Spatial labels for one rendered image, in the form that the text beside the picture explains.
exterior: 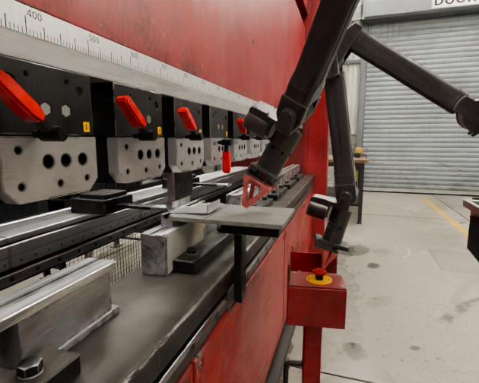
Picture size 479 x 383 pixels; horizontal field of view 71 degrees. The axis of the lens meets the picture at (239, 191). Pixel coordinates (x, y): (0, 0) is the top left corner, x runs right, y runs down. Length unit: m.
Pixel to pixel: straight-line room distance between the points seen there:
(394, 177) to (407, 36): 2.95
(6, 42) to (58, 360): 0.38
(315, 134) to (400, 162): 5.40
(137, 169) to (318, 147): 2.40
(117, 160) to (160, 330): 0.28
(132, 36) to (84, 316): 0.47
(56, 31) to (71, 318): 0.40
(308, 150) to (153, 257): 2.30
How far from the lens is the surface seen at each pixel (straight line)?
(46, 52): 0.51
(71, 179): 0.51
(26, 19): 0.50
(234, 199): 1.28
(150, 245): 0.78
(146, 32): 0.71
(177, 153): 0.76
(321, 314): 1.01
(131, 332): 0.60
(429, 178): 8.32
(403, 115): 8.20
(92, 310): 0.62
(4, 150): 0.45
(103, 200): 0.92
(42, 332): 0.55
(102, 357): 0.56
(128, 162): 0.61
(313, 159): 2.94
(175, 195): 0.83
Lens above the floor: 1.18
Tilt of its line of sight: 9 degrees down
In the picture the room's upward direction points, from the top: straight up
